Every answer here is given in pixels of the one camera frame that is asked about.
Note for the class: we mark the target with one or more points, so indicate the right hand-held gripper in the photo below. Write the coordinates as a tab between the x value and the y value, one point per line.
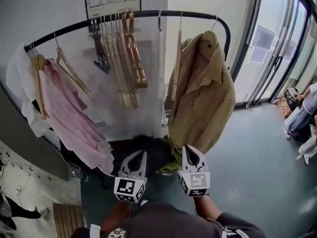
196	182

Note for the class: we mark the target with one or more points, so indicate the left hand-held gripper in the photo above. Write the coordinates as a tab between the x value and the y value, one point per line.
126	188

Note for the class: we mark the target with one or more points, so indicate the light wooden hanger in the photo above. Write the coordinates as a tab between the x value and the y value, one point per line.
177	58

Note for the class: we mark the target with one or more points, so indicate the black clothes rail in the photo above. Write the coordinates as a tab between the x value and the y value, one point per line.
146	13

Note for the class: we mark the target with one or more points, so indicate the person's right forearm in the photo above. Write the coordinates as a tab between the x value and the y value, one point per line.
206	207

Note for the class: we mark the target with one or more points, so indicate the person's left forearm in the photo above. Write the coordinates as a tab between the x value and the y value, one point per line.
116	217

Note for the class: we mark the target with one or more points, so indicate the white plastic hanger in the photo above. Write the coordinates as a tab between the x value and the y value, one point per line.
161	56

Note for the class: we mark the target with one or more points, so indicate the dark clip hanger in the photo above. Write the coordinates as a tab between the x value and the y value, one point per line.
99	48

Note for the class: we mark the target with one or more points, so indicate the green cloth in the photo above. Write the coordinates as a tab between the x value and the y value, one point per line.
172	166

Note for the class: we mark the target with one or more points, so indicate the black bag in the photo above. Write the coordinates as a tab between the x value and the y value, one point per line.
153	152

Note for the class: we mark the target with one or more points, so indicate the person's white shoe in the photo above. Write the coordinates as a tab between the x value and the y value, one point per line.
144	202

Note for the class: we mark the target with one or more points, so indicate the person's dark grey shirt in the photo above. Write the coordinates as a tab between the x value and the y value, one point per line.
163	222

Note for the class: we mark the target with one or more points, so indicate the beige shirt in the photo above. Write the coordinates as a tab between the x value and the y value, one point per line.
203	90

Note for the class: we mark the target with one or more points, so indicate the pink shirt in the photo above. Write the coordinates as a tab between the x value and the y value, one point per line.
74	123

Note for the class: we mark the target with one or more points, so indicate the wooden slatted mat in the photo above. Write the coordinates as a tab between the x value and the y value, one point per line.
67	222

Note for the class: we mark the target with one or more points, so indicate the bunch of wooden hangers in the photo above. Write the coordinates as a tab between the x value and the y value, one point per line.
128	66

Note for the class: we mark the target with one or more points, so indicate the colourful patterned bag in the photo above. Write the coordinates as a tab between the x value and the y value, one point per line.
288	103

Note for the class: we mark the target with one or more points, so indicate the white paper sheet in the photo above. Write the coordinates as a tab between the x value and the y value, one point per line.
289	49
258	55

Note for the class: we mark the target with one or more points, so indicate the grey paper sheet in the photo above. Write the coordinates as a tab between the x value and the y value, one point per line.
265	36

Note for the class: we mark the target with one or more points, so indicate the white garment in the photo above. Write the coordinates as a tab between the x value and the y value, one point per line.
19	78

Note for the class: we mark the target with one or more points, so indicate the glass door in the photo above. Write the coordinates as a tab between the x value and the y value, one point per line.
277	33

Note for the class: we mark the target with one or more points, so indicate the small white wall notice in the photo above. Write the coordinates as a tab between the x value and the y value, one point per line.
138	25

